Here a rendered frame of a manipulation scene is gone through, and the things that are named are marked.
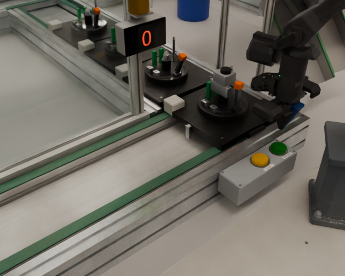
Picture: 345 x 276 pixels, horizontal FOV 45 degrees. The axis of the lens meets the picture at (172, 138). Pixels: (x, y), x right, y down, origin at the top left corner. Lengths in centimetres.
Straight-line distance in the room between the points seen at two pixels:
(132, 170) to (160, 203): 18
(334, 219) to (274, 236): 15
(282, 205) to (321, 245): 14
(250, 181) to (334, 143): 20
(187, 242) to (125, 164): 26
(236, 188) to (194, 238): 15
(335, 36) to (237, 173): 66
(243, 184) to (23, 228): 49
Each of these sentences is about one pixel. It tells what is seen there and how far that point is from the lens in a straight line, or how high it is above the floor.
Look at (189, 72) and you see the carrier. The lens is 136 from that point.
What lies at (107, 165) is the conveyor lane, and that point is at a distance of 108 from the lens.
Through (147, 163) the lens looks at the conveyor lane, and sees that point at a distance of 107.
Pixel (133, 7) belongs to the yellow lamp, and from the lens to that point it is 100.
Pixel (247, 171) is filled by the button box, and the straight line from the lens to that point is 100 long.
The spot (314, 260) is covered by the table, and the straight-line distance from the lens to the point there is 99.
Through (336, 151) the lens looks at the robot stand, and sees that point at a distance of 95.
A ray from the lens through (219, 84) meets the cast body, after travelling 113.
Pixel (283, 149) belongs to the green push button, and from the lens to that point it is 106.
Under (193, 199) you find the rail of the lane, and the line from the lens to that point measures 97.
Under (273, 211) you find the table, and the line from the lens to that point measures 106.
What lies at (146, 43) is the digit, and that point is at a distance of 103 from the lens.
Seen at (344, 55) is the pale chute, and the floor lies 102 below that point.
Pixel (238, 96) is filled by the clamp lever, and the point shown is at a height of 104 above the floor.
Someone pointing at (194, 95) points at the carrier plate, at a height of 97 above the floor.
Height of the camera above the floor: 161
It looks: 37 degrees down
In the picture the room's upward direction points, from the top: straight up
